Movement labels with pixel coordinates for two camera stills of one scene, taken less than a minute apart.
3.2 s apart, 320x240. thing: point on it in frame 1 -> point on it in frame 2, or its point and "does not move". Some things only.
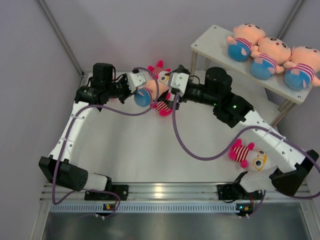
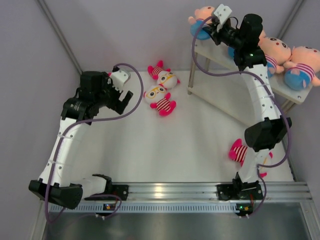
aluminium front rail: (174, 191) does not move
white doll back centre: (160, 71) does not move
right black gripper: (179, 70) -> (212, 30)
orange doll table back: (151, 85) -> (200, 15)
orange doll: (303, 68) does not move
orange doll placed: (269, 56) does not move
